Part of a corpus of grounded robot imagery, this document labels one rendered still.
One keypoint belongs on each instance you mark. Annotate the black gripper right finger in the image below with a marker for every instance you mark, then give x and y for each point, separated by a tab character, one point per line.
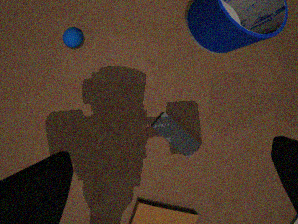
284	153

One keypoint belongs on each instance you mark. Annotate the blue ball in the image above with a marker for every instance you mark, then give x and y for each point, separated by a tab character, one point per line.
73	37

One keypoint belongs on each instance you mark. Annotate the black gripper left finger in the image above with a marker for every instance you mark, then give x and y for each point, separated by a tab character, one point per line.
38	194

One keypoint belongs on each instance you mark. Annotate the blue cup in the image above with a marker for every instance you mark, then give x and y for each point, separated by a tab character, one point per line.
221	25

